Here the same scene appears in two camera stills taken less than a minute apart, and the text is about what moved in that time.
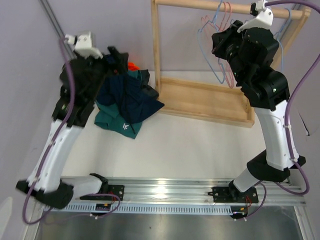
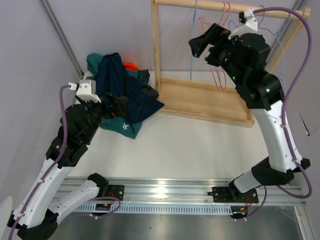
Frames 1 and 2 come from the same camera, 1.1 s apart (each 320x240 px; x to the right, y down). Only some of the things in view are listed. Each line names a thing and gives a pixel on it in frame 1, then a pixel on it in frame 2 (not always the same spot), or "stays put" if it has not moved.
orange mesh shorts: x=131 y=66 stays put
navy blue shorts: x=125 y=92 stays put
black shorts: x=145 y=76 stays put
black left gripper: x=120 y=66 -> x=118 y=109
